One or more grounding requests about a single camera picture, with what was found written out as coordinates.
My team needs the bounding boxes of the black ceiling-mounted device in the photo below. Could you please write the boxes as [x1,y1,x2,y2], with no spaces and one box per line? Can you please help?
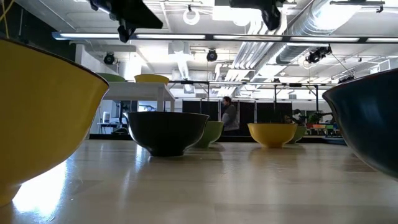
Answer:
[305,45,333,65]

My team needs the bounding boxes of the green bowl with floral inside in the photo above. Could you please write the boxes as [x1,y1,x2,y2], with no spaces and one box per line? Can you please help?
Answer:
[287,125,307,145]
[195,120,224,149]
[96,72,127,83]

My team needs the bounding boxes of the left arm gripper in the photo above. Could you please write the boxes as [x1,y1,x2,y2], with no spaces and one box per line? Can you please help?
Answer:
[89,0,164,30]

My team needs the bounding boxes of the white perforated metal shelf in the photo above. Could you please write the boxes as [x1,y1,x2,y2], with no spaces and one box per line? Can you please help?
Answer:
[102,81,177,113]

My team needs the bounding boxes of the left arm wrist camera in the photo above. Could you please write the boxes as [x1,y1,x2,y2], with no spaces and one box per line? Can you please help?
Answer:
[117,26,137,44]

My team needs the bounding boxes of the black background rig frame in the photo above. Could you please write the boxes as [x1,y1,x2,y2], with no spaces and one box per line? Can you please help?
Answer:
[167,80,321,125]

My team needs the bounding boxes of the potted background plants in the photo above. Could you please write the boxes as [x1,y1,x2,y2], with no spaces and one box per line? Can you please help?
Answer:
[306,111,338,136]

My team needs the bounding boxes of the overhead LED light bar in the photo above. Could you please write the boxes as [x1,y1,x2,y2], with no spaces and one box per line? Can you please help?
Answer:
[51,30,398,44]

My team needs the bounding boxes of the black aluminium rig frame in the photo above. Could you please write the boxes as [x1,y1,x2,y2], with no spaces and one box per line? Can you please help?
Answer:
[89,133,346,146]

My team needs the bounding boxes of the black bowl with floral inside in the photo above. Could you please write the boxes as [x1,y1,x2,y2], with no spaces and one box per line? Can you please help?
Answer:
[123,111,210,157]
[322,67,398,181]

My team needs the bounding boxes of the yellow cable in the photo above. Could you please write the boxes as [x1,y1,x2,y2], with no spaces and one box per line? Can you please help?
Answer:
[0,0,15,39]

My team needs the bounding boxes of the yellow bowl with patterned inside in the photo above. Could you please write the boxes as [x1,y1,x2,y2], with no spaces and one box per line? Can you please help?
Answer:
[247,123,299,149]
[134,73,170,85]
[0,37,110,208]

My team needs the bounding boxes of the person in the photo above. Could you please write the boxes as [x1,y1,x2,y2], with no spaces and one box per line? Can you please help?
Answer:
[220,95,240,136]

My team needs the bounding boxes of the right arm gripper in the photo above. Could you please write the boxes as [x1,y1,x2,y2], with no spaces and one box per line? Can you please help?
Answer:
[229,0,284,31]

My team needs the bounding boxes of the black room divider panels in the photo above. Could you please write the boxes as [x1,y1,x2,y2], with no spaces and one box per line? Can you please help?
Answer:
[182,100,293,137]

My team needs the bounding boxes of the black ceiling rail fixture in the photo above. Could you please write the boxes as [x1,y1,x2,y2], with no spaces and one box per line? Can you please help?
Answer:
[329,0,386,14]

